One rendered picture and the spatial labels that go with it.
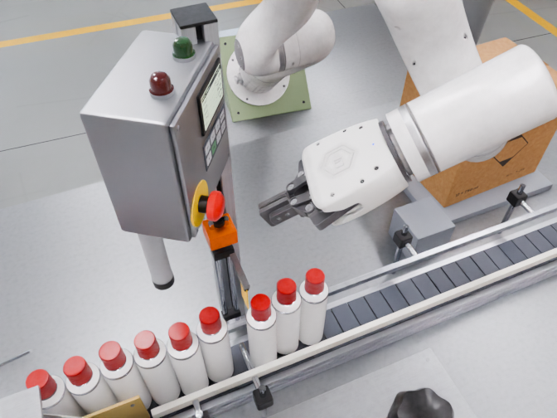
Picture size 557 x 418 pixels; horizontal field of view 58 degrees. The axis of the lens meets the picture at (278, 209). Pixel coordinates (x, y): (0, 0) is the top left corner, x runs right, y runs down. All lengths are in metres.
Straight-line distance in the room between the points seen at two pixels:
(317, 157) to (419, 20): 0.19
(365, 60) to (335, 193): 1.32
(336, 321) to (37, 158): 2.16
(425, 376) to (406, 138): 0.59
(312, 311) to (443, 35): 0.50
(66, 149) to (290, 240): 1.90
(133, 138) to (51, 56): 3.19
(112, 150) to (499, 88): 0.40
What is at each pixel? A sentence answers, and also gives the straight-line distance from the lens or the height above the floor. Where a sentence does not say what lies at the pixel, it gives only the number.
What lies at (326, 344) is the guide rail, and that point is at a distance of 0.98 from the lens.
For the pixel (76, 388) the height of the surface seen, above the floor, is 1.05.
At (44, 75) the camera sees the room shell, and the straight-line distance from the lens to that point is 3.54.
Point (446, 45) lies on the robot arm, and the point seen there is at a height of 1.47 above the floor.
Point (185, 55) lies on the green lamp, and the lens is 0.60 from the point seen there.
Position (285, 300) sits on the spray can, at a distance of 0.85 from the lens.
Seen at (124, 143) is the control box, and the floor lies 1.44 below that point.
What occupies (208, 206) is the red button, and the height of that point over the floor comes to 1.34.
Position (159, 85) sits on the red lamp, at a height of 1.49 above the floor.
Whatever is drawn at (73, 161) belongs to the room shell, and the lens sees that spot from 2.83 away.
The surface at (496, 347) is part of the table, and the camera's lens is 1.16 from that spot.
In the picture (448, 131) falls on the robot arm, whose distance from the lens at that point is 0.54.
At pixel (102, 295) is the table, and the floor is 0.83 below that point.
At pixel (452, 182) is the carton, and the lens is 1.26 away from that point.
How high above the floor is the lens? 1.79
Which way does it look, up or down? 48 degrees down
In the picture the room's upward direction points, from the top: straight up
